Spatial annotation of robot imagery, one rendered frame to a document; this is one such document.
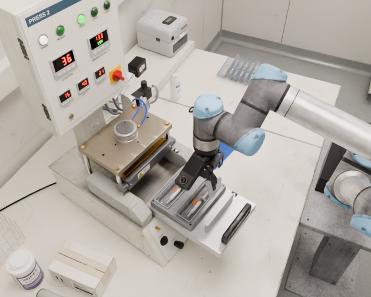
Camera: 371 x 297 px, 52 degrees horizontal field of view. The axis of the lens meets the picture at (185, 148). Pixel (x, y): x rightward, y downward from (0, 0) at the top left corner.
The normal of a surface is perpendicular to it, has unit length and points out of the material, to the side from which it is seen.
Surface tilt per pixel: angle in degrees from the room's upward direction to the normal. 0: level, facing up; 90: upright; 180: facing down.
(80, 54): 90
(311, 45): 90
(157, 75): 0
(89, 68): 90
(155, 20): 0
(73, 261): 1
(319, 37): 90
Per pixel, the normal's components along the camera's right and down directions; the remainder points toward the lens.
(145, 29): -0.51, 0.58
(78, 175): 0.00, -0.68
